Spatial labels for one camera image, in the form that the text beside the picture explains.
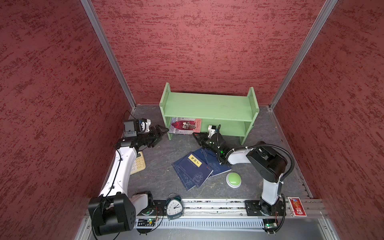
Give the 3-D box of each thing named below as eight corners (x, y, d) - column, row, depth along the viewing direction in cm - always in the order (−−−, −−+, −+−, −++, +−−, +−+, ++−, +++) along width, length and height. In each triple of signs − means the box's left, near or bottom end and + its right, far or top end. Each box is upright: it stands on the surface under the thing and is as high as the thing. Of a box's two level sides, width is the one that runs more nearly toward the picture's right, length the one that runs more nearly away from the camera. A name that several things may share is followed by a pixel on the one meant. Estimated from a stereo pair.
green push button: (226, 188, 83) (227, 187, 81) (225, 173, 88) (225, 171, 86) (242, 188, 83) (243, 187, 81) (239, 173, 88) (240, 171, 86)
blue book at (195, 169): (177, 167, 89) (176, 165, 87) (191, 153, 96) (191, 150, 93) (199, 189, 82) (199, 187, 79) (213, 172, 88) (214, 170, 85)
